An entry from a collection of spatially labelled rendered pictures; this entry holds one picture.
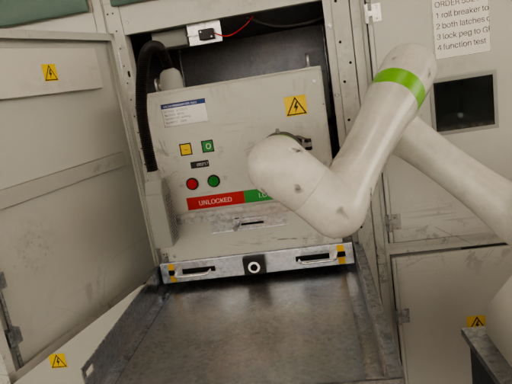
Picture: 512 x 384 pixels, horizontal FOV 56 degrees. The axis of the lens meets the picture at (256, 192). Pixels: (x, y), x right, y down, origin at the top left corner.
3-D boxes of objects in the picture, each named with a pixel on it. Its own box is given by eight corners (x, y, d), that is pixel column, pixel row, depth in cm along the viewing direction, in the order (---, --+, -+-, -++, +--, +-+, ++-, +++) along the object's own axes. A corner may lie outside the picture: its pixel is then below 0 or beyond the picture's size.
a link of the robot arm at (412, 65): (427, 87, 118) (382, 65, 120) (453, 46, 108) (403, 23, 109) (404, 136, 109) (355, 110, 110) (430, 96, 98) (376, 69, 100)
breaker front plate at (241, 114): (342, 248, 131) (319, 68, 121) (170, 267, 138) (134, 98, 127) (341, 247, 133) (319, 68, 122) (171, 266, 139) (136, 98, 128)
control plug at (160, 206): (174, 247, 125) (160, 181, 121) (155, 249, 126) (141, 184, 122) (180, 237, 133) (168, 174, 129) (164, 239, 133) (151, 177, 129)
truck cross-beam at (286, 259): (354, 263, 132) (352, 242, 130) (163, 283, 139) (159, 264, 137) (353, 256, 137) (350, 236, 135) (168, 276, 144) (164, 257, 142)
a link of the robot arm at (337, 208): (355, 100, 108) (384, 70, 99) (398, 132, 109) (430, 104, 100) (283, 222, 89) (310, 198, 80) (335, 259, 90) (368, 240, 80)
